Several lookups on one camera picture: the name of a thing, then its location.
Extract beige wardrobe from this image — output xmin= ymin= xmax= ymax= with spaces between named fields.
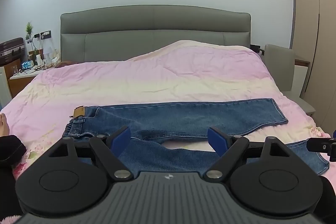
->
xmin=290 ymin=0 xmax=336 ymax=132

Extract dark brown suitcase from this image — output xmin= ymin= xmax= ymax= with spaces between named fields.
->
xmin=0 ymin=37 xmax=27 ymax=66

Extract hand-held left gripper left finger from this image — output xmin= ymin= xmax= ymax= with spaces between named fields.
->
xmin=48 ymin=126 xmax=133 ymax=179

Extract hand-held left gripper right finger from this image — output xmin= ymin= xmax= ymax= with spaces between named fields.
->
xmin=203 ymin=127 xmax=292 ymax=179

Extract brown top desk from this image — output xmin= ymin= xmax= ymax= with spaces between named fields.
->
xmin=293 ymin=55 xmax=311 ymax=99

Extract person's black trouser leg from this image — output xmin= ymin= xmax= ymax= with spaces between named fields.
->
xmin=0 ymin=135 xmax=27 ymax=219

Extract pink and cream blanket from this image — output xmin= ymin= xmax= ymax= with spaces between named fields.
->
xmin=0 ymin=40 xmax=332 ymax=182

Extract grey upholstered headboard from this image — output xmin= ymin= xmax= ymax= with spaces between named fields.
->
xmin=60 ymin=5 xmax=251 ymax=64

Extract black wall power outlet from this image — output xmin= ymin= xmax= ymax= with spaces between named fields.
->
xmin=34 ymin=30 xmax=51 ymax=40

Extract blue denim pants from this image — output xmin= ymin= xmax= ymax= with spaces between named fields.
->
xmin=62 ymin=98 xmax=330 ymax=178

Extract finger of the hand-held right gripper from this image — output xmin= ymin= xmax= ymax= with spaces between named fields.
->
xmin=307 ymin=130 xmax=336 ymax=162

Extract wooden nightstand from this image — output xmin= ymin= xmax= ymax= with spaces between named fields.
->
xmin=9 ymin=67 xmax=46 ymax=99

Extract small green potted plant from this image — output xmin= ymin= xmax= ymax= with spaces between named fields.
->
xmin=25 ymin=21 xmax=34 ymax=42

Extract person's bare foot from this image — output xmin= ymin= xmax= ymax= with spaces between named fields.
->
xmin=0 ymin=113 xmax=10 ymax=136

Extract grey chair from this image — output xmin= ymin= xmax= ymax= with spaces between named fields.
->
xmin=264 ymin=44 xmax=316 ymax=117

